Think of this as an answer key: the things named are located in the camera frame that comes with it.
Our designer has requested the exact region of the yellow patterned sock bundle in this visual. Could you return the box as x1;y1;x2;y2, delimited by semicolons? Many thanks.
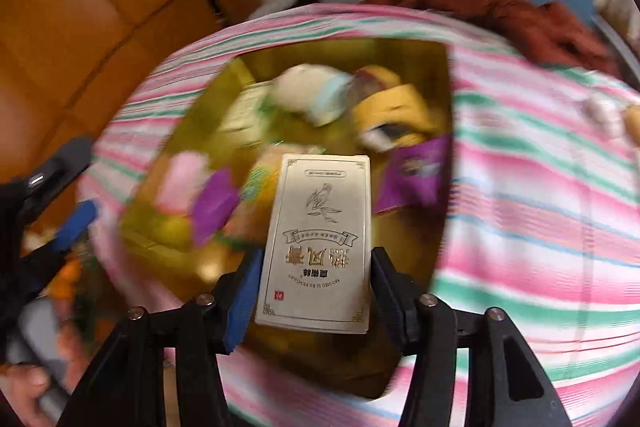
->
350;66;441;150

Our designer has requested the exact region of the purple packet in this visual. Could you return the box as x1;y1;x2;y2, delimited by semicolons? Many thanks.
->
377;137;451;214
192;169;241;245

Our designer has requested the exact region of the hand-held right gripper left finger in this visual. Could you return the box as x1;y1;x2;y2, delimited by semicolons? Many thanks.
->
57;249;266;427

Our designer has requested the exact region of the person's left hand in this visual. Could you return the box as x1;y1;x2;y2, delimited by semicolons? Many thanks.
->
0;307;88;427

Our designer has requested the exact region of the striped bed sheet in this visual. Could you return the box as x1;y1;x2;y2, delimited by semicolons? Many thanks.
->
75;2;640;427

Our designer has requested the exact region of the red-brown jacket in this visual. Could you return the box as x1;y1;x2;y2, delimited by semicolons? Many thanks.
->
360;0;621;68

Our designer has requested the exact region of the gold metal tin box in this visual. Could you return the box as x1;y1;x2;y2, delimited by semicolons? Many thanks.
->
120;38;453;400

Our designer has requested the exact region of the beige printed box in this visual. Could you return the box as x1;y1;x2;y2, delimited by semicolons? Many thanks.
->
254;153;372;335

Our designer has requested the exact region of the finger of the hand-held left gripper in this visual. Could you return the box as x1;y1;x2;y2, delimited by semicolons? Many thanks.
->
35;201;99;258
20;137;94;208

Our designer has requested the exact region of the yellow sponge block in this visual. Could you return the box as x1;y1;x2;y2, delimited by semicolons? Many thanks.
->
622;104;640;140

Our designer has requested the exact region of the wooden wardrobe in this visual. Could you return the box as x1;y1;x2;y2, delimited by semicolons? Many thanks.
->
0;0;266;233

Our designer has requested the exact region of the pink plastic roll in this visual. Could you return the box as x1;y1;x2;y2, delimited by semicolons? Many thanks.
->
155;152;211;215

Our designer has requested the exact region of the white gauze ball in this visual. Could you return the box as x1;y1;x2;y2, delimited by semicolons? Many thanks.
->
585;97;621;138

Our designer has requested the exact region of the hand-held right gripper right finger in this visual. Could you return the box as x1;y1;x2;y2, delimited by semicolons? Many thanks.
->
371;247;573;427

